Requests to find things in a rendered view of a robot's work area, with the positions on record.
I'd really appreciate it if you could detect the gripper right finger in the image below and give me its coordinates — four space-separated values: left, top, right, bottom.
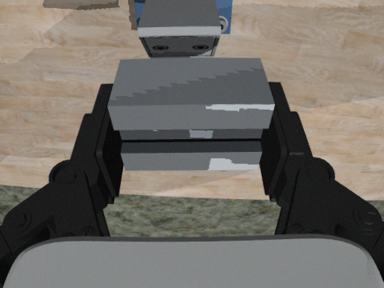
259 82 384 282

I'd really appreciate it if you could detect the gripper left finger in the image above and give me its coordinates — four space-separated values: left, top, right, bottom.
0 83 124 288

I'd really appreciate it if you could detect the dark grey block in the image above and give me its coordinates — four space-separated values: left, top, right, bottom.
107 58 275 171

